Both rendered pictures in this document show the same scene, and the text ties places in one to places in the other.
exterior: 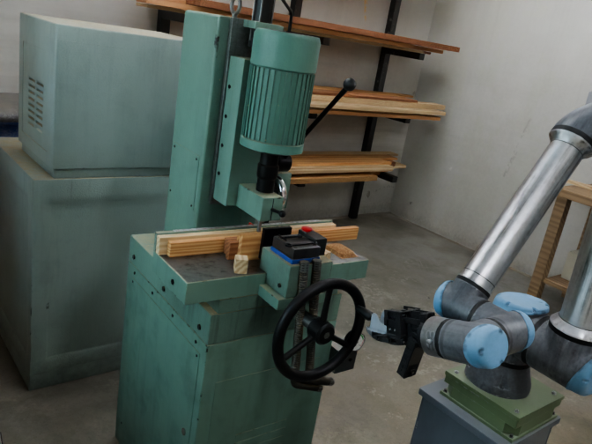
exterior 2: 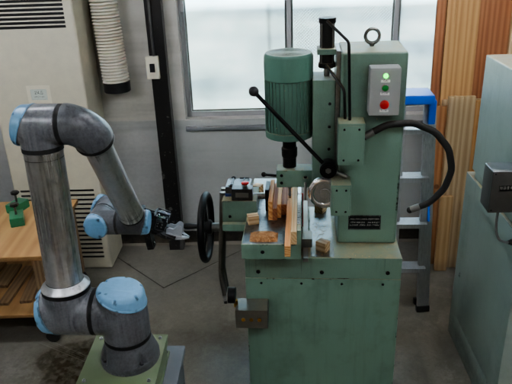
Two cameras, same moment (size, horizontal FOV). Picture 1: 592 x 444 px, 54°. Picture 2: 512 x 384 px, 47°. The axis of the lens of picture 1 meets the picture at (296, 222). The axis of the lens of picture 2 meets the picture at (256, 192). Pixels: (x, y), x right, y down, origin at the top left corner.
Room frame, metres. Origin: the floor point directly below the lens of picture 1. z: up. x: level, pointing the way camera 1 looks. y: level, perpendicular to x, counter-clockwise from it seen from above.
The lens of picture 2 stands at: (2.93, -1.51, 1.90)
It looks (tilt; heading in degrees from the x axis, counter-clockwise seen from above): 24 degrees down; 133
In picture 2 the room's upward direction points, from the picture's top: 2 degrees counter-clockwise
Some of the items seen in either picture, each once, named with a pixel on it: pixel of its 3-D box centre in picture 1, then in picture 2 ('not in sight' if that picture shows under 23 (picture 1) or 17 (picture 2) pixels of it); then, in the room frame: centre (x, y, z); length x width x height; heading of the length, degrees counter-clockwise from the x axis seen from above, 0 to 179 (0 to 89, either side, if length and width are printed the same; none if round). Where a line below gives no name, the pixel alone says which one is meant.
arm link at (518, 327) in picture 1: (501, 331); (101, 221); (1.20, -0.50, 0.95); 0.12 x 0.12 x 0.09; 39
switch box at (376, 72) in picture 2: not in sight; (383, 90); (1.93, 0.19, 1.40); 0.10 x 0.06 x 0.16; 38
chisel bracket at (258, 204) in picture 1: (259, 203); (295, 177); (1.61, 0.11, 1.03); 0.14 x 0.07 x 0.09; 38
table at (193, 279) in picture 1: (275, 271); (263, 214); (1.51, 0.03, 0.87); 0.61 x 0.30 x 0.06; 128
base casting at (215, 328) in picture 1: (229, 275); (321, 239); (1.69, 0.18, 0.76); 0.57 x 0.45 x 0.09; 38
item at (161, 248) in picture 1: (254, 237); (295, 201); (1.61, 0.11, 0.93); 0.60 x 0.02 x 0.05; 128
